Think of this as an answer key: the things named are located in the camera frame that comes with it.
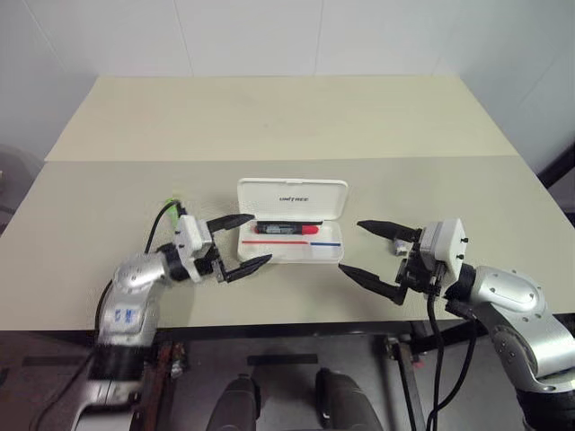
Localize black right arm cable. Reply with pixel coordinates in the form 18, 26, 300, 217
421, 286, 480, 431

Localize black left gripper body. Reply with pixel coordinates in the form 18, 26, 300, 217
193, 244, 224, 280

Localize white plastic pencil case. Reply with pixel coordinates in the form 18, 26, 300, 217
235, 177, 350, 267

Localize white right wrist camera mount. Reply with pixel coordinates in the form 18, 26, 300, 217
419, 217, 471, 282

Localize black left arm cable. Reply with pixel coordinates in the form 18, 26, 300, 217
144, 200, 188, 256

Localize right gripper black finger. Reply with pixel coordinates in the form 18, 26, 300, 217
356, 219, 424, 244
338, 263, 409, 308

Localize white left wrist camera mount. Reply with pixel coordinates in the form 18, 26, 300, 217
173, 215, 214, 285

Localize red marker with black label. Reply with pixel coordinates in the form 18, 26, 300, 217
249, 219, 326, 237

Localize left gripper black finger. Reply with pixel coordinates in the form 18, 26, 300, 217
215, 253, 275, 286
207, 213, 256, 235

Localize rusty red metal bracket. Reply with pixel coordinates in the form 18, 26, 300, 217
151, 339, 189, 383

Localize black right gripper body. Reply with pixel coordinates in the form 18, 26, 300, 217
394, 229, 447, 298

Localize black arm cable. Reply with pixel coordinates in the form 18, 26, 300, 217
144, 200, 188, 256
421, 286, 480, 431

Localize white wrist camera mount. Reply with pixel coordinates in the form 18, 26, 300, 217
173, 215, 214, 285
419, 217, 471, 282

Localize black tape strip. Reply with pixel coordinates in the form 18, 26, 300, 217
246, 354, 320, 366

